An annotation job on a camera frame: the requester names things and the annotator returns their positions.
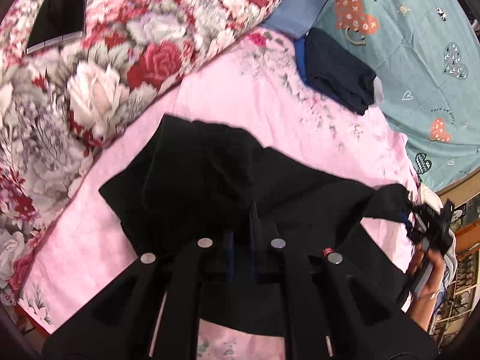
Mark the wooden bed frame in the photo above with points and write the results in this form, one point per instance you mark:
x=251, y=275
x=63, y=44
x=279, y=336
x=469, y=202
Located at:
x=462, y=190

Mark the teal heart print quilt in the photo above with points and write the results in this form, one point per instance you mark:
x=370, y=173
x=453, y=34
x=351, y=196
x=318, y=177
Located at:
x=426, y=55

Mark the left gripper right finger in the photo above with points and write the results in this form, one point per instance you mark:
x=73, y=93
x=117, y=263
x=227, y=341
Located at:
x=335, y=303

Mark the black smartphone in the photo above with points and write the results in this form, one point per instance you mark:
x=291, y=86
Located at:
x=57, y=22

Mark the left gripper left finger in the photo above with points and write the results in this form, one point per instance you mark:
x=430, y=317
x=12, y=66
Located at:
x=153, y=309

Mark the right hand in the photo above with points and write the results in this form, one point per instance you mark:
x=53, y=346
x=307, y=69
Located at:
x=430, y=265

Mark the folded blue garment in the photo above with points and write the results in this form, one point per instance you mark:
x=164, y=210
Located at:
x=299, y=45

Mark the folded dark navy garment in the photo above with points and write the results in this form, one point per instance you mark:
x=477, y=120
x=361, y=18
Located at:
x=336, y=73

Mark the black pants with smiley patch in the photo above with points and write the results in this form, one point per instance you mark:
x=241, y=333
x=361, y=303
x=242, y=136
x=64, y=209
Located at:
x=194, y=180

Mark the pink floral bed sheet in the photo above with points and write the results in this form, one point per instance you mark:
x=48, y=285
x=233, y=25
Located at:
x=253, y=85

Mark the red floral pillow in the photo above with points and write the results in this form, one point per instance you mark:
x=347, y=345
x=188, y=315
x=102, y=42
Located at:
x=63, y=106

